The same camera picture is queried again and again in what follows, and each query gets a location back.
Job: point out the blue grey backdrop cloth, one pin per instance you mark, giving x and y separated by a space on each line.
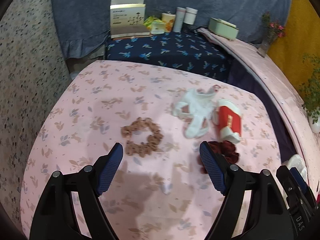
82 25

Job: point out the white lined trash bin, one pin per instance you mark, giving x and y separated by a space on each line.
298 162

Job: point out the mint green tissue box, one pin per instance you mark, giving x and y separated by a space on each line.
223 28

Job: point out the green white small packet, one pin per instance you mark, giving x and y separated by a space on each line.
155 25

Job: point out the pink cloth on shelf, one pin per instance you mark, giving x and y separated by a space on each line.
284 97

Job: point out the tall white bottle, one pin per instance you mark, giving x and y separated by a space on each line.
180 14

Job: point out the green plant white pot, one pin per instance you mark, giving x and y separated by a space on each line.
310 90

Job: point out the dark red scrunchie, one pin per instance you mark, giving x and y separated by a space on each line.
226 150

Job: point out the white glove red cuff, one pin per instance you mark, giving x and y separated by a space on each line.
197 106

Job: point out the glass vase pink flowers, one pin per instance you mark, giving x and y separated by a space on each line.
272 31

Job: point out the navy leaf print cloth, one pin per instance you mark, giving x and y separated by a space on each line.
190 52

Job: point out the brown scrunchie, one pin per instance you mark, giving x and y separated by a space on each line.
143 137

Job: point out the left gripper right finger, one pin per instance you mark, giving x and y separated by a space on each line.
267 218

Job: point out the pink rabbit print tablecloth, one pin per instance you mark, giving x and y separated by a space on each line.
159 191

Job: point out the short white jar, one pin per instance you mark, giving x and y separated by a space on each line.
190 15

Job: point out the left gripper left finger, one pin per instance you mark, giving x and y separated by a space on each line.
55 216

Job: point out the white book box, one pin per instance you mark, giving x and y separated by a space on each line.
127 19

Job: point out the red white paper cup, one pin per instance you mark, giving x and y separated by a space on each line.
227 118

